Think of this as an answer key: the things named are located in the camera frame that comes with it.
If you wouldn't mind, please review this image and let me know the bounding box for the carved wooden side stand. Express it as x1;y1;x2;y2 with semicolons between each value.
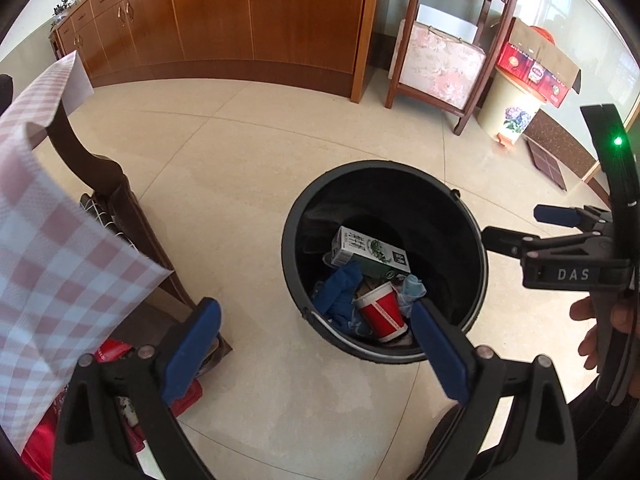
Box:
385;0;531;136

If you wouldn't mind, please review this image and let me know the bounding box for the red printed cardboard box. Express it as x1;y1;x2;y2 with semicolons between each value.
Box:
496;16;583;109

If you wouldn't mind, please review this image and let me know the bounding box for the red paper cup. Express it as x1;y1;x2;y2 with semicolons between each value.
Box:
353;281;408;343

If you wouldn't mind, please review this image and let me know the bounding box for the wooden sideboard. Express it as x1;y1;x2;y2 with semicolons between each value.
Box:
48;0;383;103

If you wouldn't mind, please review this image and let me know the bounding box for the black plastic bucket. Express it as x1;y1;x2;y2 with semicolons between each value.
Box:
281;160;489;365

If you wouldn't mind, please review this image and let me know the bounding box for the brown floor mat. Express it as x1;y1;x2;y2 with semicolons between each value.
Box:
522;110;598;192

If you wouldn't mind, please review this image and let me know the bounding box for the white box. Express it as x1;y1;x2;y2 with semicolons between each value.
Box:
415;4;480;41

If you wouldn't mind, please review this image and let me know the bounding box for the white wire rack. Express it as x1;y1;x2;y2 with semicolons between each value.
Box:
80;194;124;242

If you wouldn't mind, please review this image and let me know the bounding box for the pink checkered tablecloth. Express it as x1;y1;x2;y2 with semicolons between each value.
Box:
0;50;173;453

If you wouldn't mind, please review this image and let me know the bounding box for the cream floral bin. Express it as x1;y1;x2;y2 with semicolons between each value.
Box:
475;67;543;147

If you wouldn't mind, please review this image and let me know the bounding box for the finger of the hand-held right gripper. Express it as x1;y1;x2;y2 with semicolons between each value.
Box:
533;204;615;230
482;226;603;262

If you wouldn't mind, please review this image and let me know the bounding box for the person's right hand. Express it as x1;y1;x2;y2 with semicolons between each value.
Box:
570;296;640;371

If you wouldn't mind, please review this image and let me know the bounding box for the red patterned rug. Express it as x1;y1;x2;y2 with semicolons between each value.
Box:
92;337;205;480

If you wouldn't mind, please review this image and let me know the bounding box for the red cloth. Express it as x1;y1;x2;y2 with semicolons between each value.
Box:
20;395;63;480

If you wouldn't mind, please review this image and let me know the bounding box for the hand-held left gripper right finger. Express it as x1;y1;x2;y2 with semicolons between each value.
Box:
409;299;576;480

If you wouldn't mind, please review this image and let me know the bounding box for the light blue crumpled tissue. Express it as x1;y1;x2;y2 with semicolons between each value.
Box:
395;274;427;318

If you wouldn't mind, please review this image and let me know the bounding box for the pink floral fabric box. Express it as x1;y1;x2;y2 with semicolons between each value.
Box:
389;20;488;111

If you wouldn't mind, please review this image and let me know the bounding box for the dark wooden table frame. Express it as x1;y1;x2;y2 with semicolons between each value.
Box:
25;105;233;361

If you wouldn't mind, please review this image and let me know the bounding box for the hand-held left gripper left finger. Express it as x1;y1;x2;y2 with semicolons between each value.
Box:
52;297;223;480

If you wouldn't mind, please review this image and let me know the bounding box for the blue crumpled cloth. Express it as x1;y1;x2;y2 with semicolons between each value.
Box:
312;262;371;336

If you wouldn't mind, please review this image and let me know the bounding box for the green and white milk carton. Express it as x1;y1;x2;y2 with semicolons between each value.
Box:
330;226;412;283

